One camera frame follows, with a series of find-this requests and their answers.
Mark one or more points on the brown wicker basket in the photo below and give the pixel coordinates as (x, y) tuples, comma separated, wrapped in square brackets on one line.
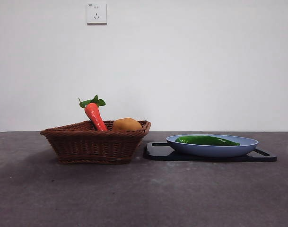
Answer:
[(91, 146)]

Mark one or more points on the white wall power socket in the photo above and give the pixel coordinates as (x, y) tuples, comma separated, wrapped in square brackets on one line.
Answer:
[(97, 13)]

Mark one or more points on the blue round plate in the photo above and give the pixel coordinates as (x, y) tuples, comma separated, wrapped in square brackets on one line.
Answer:
[(212, 151)]

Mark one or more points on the orange carrot with green leaves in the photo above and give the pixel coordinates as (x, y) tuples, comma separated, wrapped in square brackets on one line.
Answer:
[(94, 116)]

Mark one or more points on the black rectangular tray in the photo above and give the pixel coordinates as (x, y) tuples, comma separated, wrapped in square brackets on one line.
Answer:
[(158, 154)]

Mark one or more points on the tan potato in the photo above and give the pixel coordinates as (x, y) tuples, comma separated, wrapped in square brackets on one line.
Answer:
[(126, 124)]

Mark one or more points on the green pepper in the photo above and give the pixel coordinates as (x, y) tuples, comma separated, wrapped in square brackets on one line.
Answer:
[(205, 141)]

